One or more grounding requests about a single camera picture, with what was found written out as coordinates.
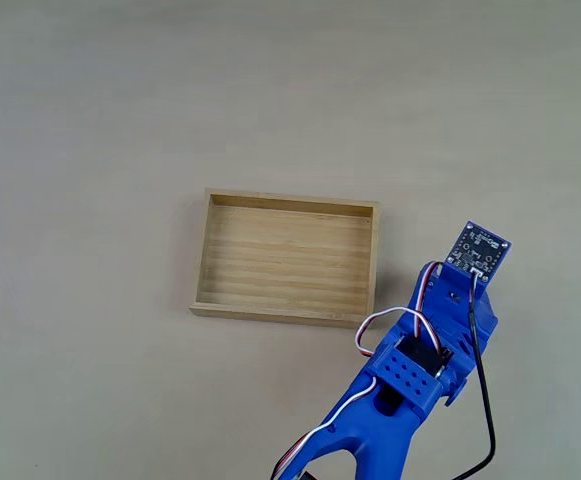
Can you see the blue camera circuit board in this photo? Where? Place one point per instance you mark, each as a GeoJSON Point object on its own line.
{"type": "Point", "coordinates": [479, 250]}

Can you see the shallow wooden box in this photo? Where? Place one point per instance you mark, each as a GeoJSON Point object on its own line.
{"type": "Point", "coordinates": [285, 260]}

